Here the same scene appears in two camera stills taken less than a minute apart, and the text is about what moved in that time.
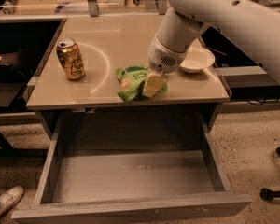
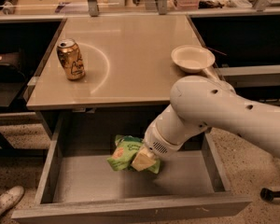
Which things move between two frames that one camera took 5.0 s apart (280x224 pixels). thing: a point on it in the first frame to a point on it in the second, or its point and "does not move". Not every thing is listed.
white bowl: x=197 y=60 does not move
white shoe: x=7 y=199 does not move
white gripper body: x=163 y=59 to x=158 y=141
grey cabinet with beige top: x=108 y=44 does not move
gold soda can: x=68 y=53 does not move
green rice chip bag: x=132 y=79 to x=125 y=149
